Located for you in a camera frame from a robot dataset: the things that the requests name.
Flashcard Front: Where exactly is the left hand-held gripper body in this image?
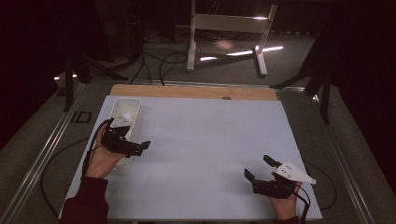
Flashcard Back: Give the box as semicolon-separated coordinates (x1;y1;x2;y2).
101;112;144;158

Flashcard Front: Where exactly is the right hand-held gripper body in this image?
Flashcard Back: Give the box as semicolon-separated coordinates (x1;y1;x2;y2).
251;161;318;200

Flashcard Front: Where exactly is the white plastic tray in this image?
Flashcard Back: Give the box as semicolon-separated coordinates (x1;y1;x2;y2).
106;97;143;175

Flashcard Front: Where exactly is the person's right hand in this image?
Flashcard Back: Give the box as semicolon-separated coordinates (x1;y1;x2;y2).
268;182;303;221

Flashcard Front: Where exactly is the person's left hand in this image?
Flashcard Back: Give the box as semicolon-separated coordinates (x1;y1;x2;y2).
84;124;129;180

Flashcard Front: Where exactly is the light grey table mat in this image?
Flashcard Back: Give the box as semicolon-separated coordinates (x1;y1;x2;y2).
58;94;323;222

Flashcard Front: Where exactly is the black tripod stand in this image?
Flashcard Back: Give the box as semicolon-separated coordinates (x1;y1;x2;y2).
270;27;335;125
62;52;129;113

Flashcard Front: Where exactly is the white metal stand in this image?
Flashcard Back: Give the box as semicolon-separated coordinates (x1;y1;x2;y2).
186;0;278;77

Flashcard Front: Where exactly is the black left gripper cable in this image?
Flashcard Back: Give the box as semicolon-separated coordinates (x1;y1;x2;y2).
81;118;115;177

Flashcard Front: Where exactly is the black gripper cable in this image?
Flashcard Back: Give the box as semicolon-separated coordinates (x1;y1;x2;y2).
81;118;115;177
290;183;312;224

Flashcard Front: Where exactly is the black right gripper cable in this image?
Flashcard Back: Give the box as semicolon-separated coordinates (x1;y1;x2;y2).
290;183;312;224

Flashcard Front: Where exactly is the black floor cable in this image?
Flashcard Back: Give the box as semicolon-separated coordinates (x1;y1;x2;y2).
129;52;154;86
40;136;92;220
158;50;189;87
303;160;339;211

